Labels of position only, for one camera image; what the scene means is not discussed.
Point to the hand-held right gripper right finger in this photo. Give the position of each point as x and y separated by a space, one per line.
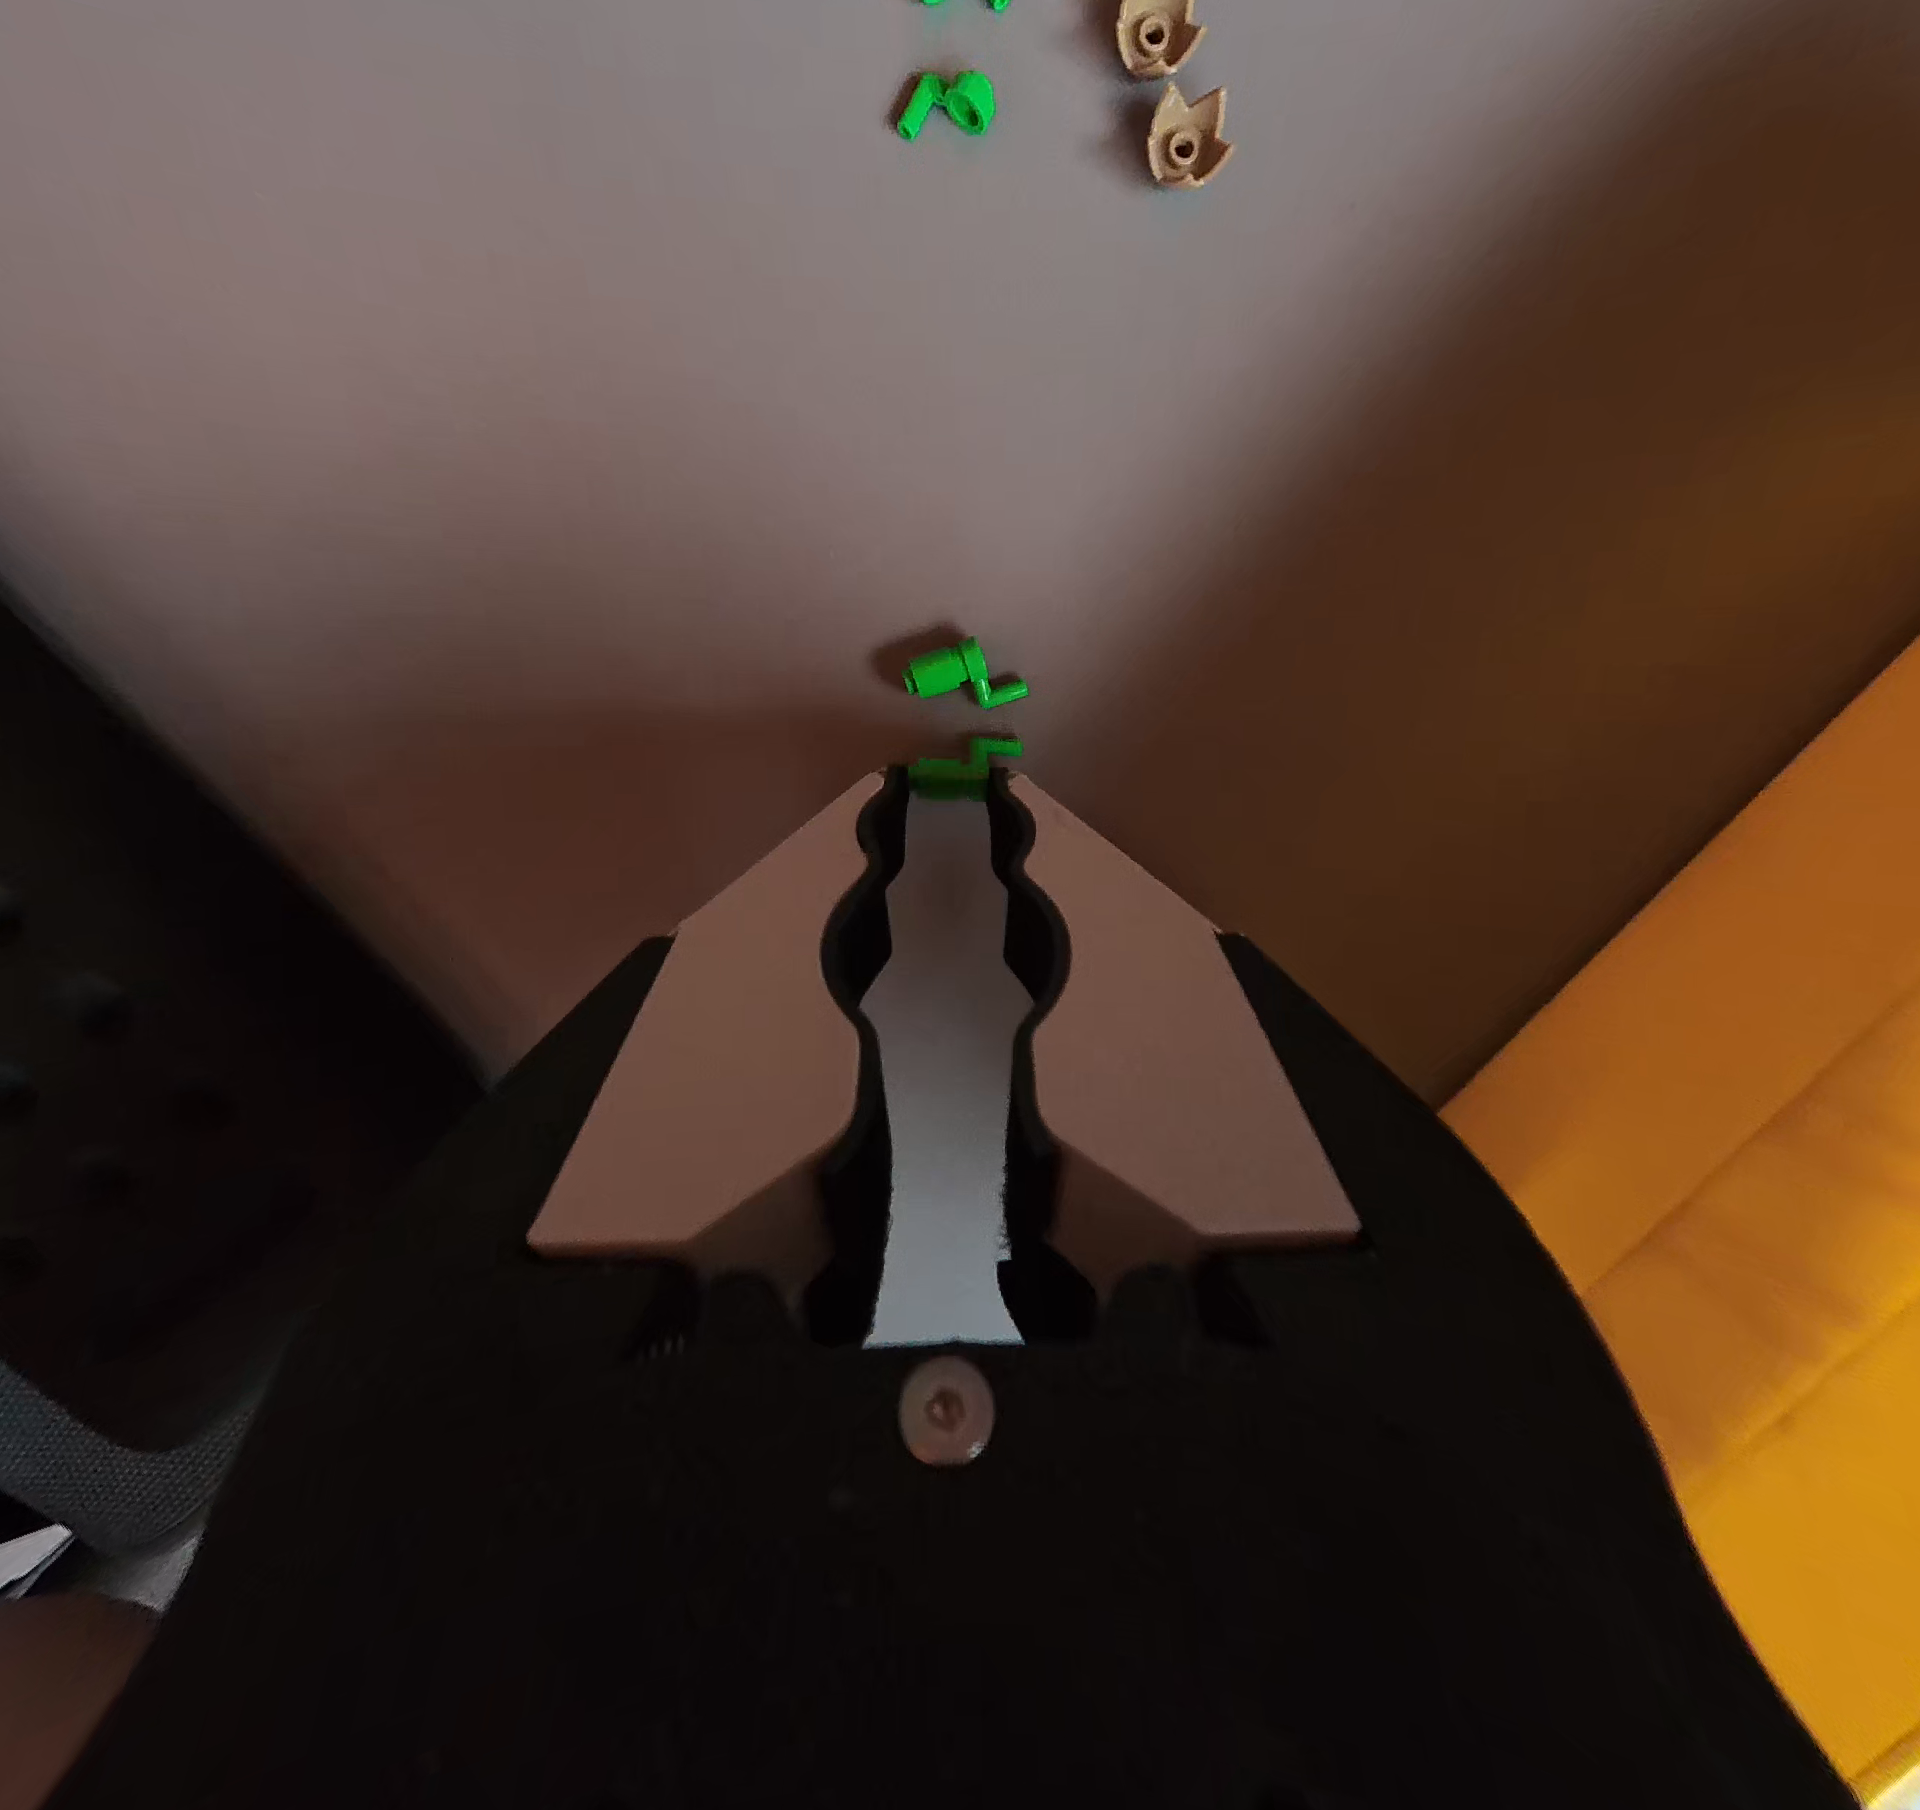
1184 1090

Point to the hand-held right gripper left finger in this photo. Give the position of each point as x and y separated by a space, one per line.
704 1090

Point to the yellow plastic bin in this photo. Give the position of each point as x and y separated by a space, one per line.
1725 1165

